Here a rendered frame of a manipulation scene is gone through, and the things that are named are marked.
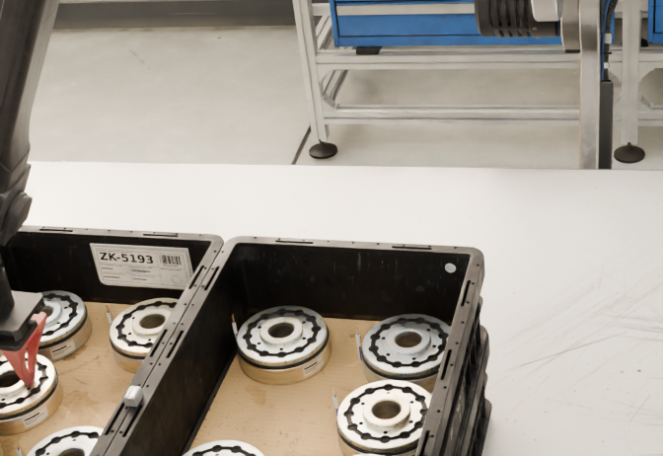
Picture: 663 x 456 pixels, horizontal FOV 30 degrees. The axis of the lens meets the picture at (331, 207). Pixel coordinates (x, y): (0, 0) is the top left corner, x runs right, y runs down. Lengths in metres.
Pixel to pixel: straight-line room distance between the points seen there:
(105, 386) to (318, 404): 0.25
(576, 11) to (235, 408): 0.95
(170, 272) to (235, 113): 2.28
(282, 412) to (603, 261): 0.59
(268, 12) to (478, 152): 1.17
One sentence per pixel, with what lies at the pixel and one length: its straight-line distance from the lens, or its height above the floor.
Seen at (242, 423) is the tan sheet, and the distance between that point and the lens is 1.33.
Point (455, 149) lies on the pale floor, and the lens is 3.40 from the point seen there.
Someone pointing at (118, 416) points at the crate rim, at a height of 0.93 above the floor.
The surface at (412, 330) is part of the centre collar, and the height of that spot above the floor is 0.87.
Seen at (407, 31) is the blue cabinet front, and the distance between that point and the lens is 3.23.
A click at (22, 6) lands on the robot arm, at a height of 1.32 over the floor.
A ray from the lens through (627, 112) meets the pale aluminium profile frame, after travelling 3.25.
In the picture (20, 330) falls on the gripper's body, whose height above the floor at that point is 0.96.
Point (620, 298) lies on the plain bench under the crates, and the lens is 1.66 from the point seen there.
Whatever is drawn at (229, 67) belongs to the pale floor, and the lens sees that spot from 4.02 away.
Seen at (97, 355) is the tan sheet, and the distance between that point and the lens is 1.47.
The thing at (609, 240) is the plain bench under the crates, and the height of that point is 0.70.
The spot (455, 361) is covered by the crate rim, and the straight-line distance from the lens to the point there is 1.21.
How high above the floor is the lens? 1.70
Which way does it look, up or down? 32 degrees down
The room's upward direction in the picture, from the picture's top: 8 degrees counter-clockwise
